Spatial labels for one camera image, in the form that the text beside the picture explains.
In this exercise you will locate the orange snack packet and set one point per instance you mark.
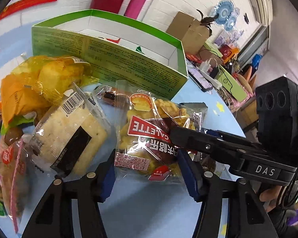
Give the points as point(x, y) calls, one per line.
point(18, 96)

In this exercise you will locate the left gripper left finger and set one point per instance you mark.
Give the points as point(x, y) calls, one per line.
point(53, 216)

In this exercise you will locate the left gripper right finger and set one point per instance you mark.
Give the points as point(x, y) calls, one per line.
point(246, 215)

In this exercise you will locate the light green flat box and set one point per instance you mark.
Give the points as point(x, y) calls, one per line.
point(230, 84)

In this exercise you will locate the person's right hand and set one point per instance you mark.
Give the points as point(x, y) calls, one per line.
point(269, 197)

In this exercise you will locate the white power strip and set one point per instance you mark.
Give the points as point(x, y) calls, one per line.
point(215, 83)

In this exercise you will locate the yellow snack packet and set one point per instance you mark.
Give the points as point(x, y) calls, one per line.
point(52, 76)

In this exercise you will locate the brown cardboard box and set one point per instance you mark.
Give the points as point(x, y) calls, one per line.
point(189, 31)

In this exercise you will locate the dark potted plant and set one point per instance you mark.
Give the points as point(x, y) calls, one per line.
point(207, 21)

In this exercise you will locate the pink thermos bottle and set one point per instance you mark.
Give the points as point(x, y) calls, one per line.
point(134, 8)

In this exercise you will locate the black smartphone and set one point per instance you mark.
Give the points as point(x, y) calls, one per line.
point(197, 77)

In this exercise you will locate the blue paper wall decoration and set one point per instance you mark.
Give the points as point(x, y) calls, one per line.
point(227, 14)

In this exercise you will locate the galette cookie packet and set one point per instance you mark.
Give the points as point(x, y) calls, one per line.
point(143, 124)

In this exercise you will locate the cracker packet with barcode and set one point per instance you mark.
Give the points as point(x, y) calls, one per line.
point(68, 137)

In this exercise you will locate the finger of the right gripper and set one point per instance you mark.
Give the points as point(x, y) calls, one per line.
point(211, 140)

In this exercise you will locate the pink striped snack packet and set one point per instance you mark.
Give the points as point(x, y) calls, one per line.
point(13, 180)

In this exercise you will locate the green cardboard box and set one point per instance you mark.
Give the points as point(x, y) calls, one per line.
point(117, 48)

